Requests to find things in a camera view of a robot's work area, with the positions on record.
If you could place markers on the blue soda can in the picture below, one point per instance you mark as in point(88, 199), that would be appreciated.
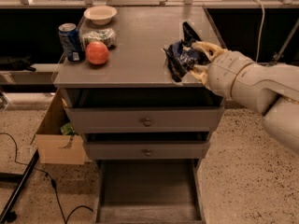
point(71, 42)

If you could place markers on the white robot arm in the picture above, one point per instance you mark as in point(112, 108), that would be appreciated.
point(272, 91)

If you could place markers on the black metal floor bar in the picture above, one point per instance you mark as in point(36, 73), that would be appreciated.
point(19, 180)

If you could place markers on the red apple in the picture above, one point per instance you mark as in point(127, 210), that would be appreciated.
point(97, 53)

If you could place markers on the grey middle drawer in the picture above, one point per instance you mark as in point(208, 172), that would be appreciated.
point(151, 150)

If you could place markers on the grey drawer cabinet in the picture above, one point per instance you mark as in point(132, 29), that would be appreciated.
point(136, 76)

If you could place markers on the grey top drawer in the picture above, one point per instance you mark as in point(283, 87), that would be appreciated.
point(144, 120)

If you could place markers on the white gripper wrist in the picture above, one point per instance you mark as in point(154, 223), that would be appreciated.
point(224, 74)

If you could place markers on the grey open bottom drawer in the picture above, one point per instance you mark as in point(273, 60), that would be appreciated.
point(148, 192)

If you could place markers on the black object on ledge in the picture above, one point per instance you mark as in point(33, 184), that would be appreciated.
point(8, 63)

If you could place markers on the green packet in box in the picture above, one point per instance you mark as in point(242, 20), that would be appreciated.
point(68, 129)

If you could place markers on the cardboard box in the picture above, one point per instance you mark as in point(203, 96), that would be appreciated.
point(53, 146)

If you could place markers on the white bowl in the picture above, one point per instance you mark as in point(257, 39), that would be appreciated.
point(100, 15)

